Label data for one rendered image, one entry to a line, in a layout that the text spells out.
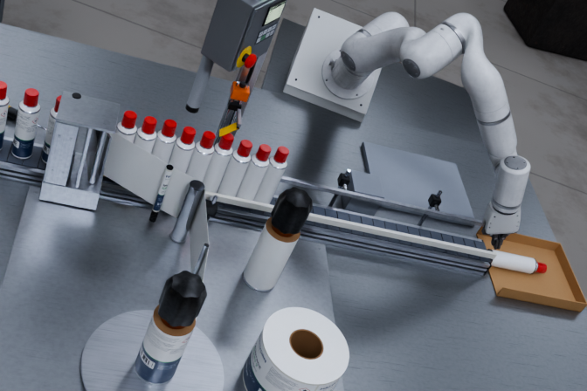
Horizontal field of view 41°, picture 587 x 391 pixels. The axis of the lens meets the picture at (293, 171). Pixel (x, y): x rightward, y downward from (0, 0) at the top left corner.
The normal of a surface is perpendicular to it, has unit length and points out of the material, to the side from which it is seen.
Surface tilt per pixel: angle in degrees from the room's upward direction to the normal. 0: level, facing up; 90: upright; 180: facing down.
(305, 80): 42
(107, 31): 0
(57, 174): 90
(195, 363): 0
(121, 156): 90
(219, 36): 90
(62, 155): 90
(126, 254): 0
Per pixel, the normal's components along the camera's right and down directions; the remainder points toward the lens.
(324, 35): 0.15, -0.14
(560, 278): 0.33, -0.72
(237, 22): -0.48, 0.42
